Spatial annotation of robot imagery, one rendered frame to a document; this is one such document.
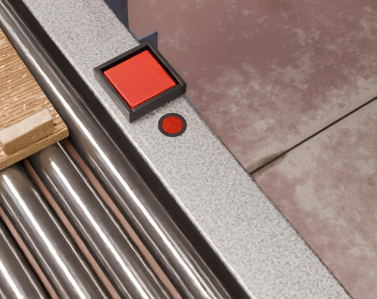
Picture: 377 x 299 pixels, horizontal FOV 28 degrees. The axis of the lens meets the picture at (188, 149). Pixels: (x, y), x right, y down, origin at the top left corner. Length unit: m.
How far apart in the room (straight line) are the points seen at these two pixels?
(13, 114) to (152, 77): 0.16
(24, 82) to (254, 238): 0.30
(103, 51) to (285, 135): 1.10
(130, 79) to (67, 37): 0.11
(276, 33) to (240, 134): 0.36
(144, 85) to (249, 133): 1.10
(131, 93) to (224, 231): 0.19
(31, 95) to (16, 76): 0.03
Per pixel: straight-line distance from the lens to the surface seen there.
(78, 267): 0.74
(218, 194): 0.78
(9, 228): 0.82
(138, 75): 0.84
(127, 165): 0.79
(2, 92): 0.83
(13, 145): 0.77
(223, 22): 2.13
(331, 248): 1.80
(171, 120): 0.82
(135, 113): 0.81
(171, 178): 0.78
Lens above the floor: 1.60
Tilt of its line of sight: 59 degrees down
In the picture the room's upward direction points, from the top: 5 degrees clockwise
